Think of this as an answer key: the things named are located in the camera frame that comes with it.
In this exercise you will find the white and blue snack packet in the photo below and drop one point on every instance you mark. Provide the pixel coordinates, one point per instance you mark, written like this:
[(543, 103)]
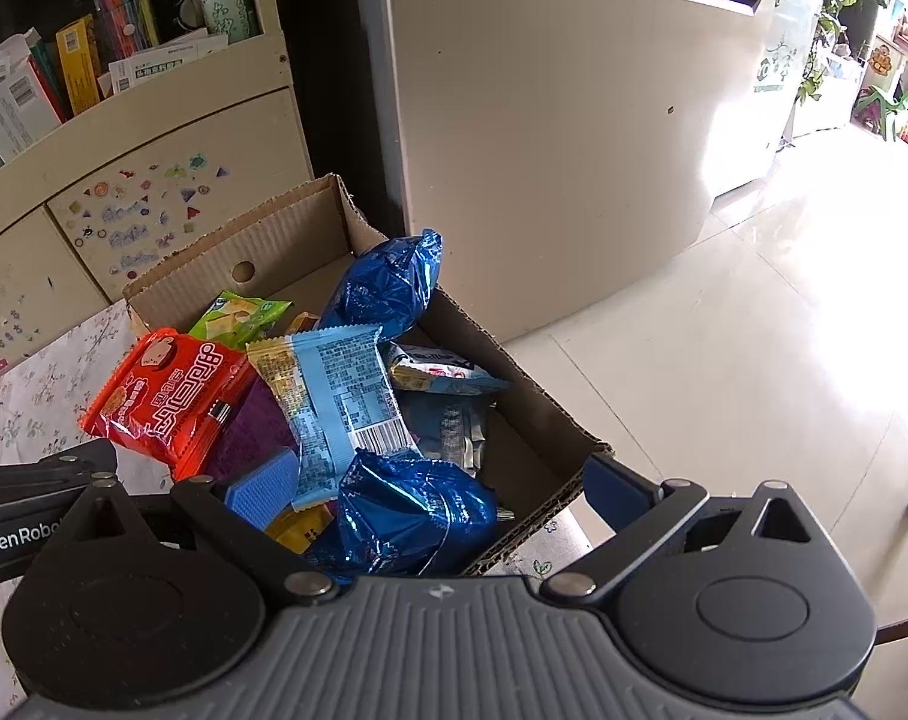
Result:
[(439, 371)]

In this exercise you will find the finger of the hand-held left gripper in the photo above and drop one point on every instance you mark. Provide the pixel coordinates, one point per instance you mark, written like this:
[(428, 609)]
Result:
[(42, 476)]

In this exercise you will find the light blue snack packet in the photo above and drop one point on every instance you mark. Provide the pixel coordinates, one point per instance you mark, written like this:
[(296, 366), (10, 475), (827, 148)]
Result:
[(334, 397)]

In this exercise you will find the brown cardboard box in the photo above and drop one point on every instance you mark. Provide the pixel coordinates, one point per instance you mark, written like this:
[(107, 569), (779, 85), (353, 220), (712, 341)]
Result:
[(289, 240)]

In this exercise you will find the flat white medicine box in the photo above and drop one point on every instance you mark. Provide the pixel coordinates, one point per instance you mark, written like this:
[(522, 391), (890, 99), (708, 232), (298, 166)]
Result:
[(169, 64)]

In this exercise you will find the yellow box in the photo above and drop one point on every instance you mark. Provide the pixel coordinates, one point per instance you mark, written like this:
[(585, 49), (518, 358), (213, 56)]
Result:
[(79, 67)]

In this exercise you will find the white refrigerator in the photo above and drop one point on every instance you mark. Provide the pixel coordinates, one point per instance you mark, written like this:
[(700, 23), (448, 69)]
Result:
[(536, 127)]

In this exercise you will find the green snack packet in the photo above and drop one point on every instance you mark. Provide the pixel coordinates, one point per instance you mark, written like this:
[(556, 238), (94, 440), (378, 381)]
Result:
[(236, 319)]

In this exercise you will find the white and teal box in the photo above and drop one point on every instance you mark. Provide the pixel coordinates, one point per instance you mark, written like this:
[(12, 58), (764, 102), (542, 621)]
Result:
[(15, 109)]

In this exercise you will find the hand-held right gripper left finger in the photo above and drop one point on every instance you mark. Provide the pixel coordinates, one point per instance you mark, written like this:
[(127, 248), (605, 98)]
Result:
[(263, 491)]

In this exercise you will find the floral tablecloth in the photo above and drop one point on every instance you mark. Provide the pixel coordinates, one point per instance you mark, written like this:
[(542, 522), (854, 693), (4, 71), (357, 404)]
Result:
[(49, 390)]

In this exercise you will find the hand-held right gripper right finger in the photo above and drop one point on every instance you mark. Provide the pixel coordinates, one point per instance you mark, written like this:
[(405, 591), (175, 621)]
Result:
[(611, 491)]

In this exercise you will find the yellow snack packet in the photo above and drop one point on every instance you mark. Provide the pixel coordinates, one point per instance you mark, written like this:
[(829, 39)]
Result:
[(300, 529)]

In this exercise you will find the green stool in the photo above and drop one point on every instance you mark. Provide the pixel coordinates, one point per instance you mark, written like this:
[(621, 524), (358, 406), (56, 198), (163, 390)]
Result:
[(889, 112)]

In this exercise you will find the red snack packet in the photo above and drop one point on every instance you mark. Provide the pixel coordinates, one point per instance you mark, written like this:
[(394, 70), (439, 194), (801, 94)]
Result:
[(161, 397)]

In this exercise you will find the blue foil snack packet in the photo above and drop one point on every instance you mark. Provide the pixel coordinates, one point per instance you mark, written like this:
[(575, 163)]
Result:
[(409, 517), (386, 285)]

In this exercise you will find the cream wooden cabinet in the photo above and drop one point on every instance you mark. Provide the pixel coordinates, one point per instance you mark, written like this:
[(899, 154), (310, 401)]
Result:
[(19, 255)]

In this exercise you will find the purple snack packet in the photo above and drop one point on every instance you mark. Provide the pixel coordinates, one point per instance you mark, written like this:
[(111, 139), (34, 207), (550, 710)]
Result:
[(263, 424)]

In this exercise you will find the silver snack packet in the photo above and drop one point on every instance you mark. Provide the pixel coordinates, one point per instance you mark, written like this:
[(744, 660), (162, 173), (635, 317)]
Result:
[(446, 431)]

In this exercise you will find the potted green plant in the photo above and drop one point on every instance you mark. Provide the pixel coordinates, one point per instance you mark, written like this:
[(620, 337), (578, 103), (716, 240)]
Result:
[(836, 22)]

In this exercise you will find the colourful striped box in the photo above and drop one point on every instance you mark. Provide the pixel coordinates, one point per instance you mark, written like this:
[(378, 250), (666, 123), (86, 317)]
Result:
[(124, 15)]

